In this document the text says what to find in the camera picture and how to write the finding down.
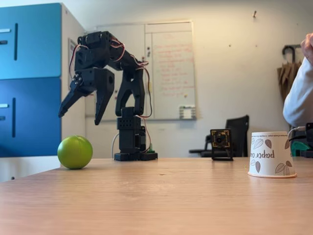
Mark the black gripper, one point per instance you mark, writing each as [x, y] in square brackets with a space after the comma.
[98, 79]

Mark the green round fruit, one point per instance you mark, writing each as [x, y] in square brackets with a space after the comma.
[75, 153]

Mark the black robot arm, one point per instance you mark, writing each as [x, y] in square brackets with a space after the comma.
[129, 78]

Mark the forearm in white sleeve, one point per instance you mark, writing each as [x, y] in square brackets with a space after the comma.
[300, 102]

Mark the white leaf-print paper cup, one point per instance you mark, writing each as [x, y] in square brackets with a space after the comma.
[271, 166]

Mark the person's hand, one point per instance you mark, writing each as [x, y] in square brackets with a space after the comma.
[308, 47]

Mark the blue cabinet door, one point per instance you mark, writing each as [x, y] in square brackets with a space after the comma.
[36, 115]
[36, 41]

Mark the whiteboard with red writing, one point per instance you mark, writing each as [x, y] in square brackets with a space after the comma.
[171, 73]

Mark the whiteboard eraser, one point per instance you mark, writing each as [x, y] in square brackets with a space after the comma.
[187, 112]

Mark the small webcam on black stand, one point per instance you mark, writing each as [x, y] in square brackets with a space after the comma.
[220, 140]

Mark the black office chair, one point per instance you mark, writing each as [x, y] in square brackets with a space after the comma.
[238, 127]

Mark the brown folded umbrella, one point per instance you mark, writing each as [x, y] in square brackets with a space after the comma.
[288, 76]

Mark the green clamp with black device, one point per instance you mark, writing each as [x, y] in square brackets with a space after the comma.
[299, 148]

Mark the wall hook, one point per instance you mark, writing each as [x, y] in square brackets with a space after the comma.
[254, 14]

